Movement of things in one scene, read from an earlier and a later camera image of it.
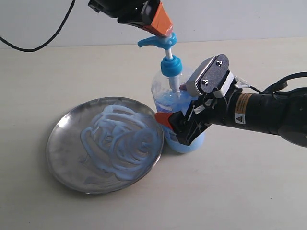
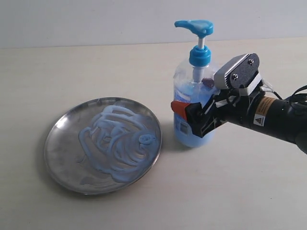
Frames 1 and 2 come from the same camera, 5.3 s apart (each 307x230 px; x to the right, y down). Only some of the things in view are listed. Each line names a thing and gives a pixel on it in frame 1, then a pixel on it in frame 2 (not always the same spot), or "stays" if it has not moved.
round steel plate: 104,144 stays
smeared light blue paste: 119,143 stays
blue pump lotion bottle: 166,96 → 188,82
